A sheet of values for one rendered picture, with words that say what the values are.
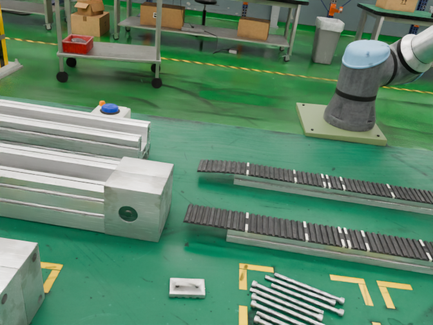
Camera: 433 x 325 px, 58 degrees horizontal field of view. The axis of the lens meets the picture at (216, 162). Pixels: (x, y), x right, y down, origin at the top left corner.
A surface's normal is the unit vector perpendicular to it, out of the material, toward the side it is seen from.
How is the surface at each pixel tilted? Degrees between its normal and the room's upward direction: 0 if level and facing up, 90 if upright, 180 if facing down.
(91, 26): 90
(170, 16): 89
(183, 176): 0
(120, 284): 0
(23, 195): 90
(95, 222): 90
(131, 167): 0
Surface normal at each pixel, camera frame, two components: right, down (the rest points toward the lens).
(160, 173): 0.11, -0.87
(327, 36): -0.10, 0.52
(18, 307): 0.99, 0.14
